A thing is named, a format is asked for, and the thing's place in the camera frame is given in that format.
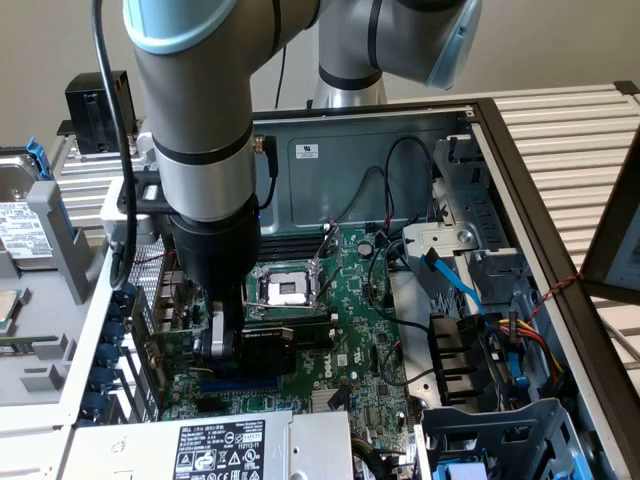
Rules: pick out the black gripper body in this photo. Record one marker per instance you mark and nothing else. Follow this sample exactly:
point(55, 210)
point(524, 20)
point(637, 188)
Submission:
point(215, 250)

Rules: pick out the green graphics card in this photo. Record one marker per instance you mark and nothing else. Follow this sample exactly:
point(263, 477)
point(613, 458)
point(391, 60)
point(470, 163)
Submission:
point(265, 350)

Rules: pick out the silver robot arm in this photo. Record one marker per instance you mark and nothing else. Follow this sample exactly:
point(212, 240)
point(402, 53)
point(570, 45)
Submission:
point(200, 125)

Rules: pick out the metal port block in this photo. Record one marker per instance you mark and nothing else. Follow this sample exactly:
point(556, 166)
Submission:
point(170, 310)

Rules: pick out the blue expansion slot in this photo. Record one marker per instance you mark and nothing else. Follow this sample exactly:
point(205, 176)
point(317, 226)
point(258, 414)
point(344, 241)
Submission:
point(245, 386)

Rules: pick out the short black expansion slot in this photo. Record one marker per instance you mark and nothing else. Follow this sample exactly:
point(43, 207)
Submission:
point(209, 406)

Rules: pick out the thin metal locking lever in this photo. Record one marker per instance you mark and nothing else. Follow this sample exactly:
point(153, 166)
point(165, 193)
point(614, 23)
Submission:
point(285, 303)

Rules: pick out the CPU socket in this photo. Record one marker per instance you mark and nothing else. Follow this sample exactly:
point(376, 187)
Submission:
point(285, 290)

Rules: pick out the black RAM slot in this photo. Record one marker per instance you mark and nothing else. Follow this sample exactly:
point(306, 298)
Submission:
point(295, 237)
point(295, 255)
point(300, 325)
point(295, 243)
point(295, 249)

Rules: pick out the blue slot latch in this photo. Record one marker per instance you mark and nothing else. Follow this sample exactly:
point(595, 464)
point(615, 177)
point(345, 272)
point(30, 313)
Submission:
point(93, 404)
point(114, 312)
point(128, 293)
point(112, 332)
point(100, 378)
point(106, 356)

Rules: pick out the metal socket cover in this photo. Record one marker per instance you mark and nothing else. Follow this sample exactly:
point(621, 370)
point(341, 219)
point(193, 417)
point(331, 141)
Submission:
point(327, 250)

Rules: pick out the silver chipset heatsink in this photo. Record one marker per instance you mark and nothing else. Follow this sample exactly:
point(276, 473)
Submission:
point(320, 402)

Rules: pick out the grey power supply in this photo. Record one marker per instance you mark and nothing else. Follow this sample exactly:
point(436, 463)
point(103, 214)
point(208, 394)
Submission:
point(150, 450)

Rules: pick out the green motherboard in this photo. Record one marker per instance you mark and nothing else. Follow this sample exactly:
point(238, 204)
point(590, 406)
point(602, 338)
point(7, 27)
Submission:
point(360, 310)

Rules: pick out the coin cell battery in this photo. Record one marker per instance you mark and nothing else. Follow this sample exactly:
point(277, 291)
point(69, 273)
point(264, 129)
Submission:
point(365, 247)

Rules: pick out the open PC case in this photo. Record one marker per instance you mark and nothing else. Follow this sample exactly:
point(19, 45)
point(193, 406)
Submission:
point(350, 175)

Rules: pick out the grey parts rack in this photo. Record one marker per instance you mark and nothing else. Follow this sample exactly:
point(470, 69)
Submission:
point(50, 225)

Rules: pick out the black CPU cooler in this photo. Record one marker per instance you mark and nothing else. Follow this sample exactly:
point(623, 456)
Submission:
point(82, 115)

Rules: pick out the bare green RAM stick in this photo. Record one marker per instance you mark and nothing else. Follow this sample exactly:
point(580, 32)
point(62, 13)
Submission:
point(30, 341)

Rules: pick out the silver hard disk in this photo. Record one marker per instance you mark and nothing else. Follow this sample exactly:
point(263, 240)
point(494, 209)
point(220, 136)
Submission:
point(20, 225)

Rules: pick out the blue disk caddy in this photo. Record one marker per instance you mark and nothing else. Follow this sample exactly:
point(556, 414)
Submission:
point(37, 155)

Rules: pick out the silver CPU chip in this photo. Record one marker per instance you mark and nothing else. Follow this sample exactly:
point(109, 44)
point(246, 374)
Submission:
point(10, 312)

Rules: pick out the black fan shroud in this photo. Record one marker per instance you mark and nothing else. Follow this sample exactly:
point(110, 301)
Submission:
point(450, 350)

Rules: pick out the metal disk bay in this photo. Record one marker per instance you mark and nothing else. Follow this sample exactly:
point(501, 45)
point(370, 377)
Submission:
point(480, 220)

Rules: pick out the grey disk cage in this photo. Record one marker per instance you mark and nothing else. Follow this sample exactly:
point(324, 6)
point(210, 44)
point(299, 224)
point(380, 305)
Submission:
point(525, 430)

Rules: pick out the dark framed panel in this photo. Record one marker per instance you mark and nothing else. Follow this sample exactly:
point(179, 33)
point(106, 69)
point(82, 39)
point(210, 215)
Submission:
point(600, 240)

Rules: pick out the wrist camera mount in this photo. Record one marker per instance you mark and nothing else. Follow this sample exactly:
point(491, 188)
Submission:
point(150, 192)

